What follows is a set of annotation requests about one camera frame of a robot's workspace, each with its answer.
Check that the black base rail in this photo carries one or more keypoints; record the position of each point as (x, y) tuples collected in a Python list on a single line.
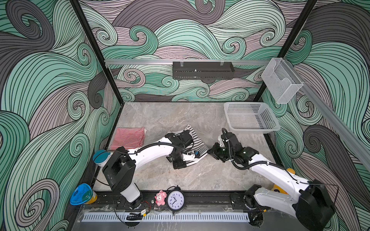
[(237, 200)]

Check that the black white striped tank top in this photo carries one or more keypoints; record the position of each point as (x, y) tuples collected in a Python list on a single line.
[(198, 146)]

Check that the aluminium right wall rail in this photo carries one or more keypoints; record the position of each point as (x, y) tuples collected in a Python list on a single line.
[(346, 108)]

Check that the pink plush toy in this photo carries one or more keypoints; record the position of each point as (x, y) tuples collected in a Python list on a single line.
[(160, 198)]

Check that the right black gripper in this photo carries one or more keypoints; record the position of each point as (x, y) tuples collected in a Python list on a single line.
[(213, 152)]

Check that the blue yellow plastic toy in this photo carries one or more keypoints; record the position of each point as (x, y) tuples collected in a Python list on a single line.
[(83, 195)]

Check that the white slotted cable duct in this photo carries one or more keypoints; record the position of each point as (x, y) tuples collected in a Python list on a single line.
[(169, 217)]

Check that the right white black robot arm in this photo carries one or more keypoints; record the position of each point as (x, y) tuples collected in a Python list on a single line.
[(306, 200)]

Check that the aluminium back wall rail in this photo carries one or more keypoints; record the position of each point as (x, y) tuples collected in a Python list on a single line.
[(169, 61)]

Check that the aluminium wall rail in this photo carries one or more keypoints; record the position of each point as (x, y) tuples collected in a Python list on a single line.
[(169, 61), (346, 108)]

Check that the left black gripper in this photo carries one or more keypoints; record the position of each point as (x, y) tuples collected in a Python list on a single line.
[(177, 166)]

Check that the black wall shelf tray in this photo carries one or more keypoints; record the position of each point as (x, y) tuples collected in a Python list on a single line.
[(206, 71)]

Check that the red white striped tank top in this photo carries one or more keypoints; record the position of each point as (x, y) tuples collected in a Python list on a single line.
[(129, 138)]

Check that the clear acrylic wall holder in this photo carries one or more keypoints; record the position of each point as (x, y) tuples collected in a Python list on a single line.
[(282, 80)]

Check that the teal lid white cup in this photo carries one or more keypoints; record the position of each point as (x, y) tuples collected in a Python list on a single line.
[(101, 157)]

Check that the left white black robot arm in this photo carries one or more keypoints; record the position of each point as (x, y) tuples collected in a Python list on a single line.
[(120, 166)]

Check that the yellow plush toy red shirt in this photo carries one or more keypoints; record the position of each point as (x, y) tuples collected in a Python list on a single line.
[(276, 188)]

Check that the black round alarm clock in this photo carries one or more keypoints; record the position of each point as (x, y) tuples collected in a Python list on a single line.
[(175, 199)]

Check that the white plastic laundry basket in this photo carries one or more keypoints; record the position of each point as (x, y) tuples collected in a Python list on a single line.
[(250, 117)]

